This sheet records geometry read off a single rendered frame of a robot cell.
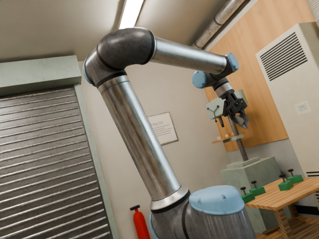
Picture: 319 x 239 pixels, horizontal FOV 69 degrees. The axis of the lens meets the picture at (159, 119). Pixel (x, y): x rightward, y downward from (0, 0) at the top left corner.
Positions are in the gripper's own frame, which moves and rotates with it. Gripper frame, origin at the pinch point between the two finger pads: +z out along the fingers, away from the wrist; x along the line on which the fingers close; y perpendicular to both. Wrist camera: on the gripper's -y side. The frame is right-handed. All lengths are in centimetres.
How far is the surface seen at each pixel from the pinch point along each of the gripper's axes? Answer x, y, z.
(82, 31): -34, -120, -182
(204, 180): 39, -230, 39
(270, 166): 86, -136, 52
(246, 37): 138, -110, -93
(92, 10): -20, -89, -177
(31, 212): -171, -185, -33
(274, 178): 82, -137, 65
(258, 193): 27, -80, 53
